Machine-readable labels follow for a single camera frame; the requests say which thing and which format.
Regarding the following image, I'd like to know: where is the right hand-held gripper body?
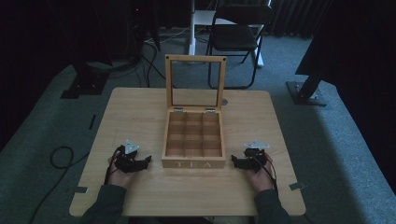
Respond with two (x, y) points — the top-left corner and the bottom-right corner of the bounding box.
(242, 139), (271, 174)

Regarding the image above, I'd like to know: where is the black stand with metal foot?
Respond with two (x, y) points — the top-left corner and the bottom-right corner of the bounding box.
(286, 69), (329, 107)

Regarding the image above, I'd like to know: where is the dark curtain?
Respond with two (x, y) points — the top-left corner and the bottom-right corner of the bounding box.
(267, 0), (396, 190)

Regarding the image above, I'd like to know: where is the person's left hand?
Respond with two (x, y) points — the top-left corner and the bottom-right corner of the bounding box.
(106, 154), (139, 189)

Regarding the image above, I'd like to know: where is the wooden tea box with lid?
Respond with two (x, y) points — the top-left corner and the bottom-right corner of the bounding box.
(161, 54), (228, 170)

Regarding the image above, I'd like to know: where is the person's right hand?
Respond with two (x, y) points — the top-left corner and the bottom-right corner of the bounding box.
(243, 152), (276, 192)

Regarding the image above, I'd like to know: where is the black stand base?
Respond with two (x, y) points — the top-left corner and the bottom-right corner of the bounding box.
(60, 61), (110, 100)

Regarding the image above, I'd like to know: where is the left hand-held gripper cable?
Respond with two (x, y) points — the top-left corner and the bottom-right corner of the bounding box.
(104, 146), (123, 186)

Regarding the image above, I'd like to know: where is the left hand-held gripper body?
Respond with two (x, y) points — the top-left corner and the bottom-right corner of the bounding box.
(114, 139), (144, 174)

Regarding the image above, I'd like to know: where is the black folding chair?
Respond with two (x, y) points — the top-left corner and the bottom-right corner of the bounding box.
(205, 4), (276, 91)

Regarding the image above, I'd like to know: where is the bundle of dark cables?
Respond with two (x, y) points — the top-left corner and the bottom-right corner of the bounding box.
(106, 26), (177, 90)

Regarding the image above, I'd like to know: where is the hand-held gripper cable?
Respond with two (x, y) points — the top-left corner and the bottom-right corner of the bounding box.
(253, 155), (279, 191)
(104, 146), (123, 186)

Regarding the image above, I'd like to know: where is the black floor cable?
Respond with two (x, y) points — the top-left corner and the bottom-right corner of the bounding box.
(28, 146), (92, 224)

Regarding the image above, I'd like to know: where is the right hand-held gripper cable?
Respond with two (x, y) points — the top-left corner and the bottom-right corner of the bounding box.
(253, 155), (279, 191)

